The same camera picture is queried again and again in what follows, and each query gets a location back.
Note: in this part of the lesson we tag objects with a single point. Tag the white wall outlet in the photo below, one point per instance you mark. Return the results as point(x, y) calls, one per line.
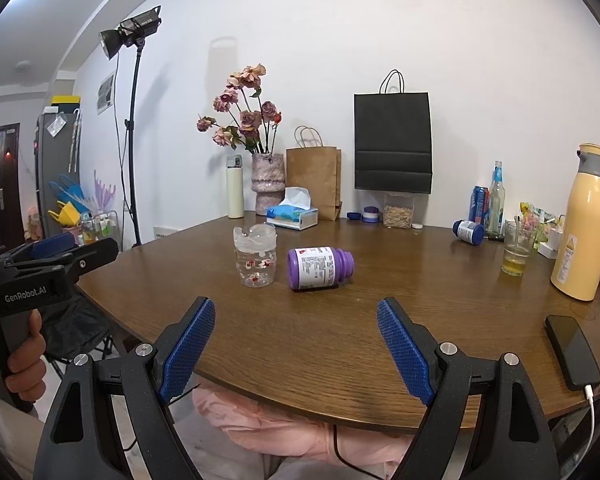
point(165, 233)

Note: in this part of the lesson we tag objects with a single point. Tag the person's left hand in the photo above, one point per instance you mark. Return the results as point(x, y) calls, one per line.
point(27, 360)

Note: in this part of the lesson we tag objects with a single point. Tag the clear plastic cup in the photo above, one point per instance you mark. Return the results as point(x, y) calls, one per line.
point(255, 260)

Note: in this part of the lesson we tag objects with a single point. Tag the blue pill bottle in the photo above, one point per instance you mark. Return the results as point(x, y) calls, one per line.
point(469, 232)

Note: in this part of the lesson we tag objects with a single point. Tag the white thermos bottle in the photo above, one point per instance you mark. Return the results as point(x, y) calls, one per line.
point(235, 190)

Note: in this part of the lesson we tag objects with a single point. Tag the black light stand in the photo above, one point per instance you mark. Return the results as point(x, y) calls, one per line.
point(132, 160)

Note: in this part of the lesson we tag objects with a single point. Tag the black studio light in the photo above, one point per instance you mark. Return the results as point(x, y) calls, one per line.
point(130, 30)

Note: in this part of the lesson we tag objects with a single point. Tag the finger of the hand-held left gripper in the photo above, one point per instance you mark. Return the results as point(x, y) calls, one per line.
point(92, 257)
point(55, 247)

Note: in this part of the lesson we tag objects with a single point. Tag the clear glass bottle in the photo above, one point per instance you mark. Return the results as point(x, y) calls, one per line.
point(496, 205)

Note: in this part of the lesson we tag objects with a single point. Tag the grey refrigerator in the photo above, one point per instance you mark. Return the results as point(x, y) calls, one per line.
point(55, 160)

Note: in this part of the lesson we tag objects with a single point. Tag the dark brown door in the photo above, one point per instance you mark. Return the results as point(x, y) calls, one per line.
point(0, 185)

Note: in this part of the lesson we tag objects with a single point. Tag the rack of colourful utensils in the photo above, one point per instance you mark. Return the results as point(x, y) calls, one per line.
point(80, 210)

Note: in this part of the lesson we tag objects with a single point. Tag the blue tissue box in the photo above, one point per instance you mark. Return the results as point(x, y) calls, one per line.
point(290, 216)

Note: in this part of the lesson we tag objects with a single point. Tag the yellow thermos jug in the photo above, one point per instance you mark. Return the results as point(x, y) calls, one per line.
point(582, 235)

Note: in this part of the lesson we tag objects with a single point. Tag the yellow box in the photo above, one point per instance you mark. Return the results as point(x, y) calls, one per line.
point(65, 102)

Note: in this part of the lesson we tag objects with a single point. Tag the colourful snack packet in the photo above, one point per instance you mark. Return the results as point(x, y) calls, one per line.
point(532, 215)

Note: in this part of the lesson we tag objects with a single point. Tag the black chair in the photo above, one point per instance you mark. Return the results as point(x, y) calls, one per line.
point(80, 325)

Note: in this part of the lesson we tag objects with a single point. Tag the person's pink-clad legs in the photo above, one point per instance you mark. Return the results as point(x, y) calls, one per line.
point(260, 435)

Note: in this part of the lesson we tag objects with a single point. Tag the small blue white jar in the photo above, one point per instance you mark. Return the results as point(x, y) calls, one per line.
point(370, 215)

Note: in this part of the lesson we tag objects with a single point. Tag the wall panel box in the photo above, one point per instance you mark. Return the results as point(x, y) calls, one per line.
point(106, 92)

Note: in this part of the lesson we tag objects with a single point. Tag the dried pink flower bouquet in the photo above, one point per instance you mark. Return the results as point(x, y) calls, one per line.
point(245, 120)

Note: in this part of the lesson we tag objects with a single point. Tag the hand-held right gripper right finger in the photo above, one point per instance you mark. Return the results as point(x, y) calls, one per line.
point(405, 350)

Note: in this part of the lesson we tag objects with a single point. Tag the purple pill bottle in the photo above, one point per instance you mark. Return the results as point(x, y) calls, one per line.
point(315, 269)

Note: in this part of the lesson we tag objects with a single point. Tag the brown paper bag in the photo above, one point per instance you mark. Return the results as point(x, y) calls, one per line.
point(312, 180)

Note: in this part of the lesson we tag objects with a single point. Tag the black paper bag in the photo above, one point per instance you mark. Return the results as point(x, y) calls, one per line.
point(392, 145)

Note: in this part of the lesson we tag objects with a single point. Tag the blue drink can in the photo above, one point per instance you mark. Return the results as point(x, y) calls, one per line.
point(479, 207)

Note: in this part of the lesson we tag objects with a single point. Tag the drinking glass with yellow liquid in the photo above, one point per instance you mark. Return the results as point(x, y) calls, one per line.
point(516, 255)

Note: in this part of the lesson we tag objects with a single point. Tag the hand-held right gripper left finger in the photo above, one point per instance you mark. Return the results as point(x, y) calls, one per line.
point(190, 350)

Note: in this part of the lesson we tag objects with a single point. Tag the pink speckled vase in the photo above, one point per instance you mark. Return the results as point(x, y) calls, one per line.
point(268, 180)

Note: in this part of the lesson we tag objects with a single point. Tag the white charger block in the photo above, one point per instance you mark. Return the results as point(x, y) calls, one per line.
point(550, 249)

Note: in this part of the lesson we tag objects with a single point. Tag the blue jar lid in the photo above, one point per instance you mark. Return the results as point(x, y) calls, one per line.
point(354, 216)

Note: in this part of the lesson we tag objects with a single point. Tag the clear container of nuts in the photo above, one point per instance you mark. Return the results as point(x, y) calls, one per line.
point(398, 212)

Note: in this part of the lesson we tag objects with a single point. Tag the black smartphone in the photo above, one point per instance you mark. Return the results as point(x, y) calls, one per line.
point(572, 350)

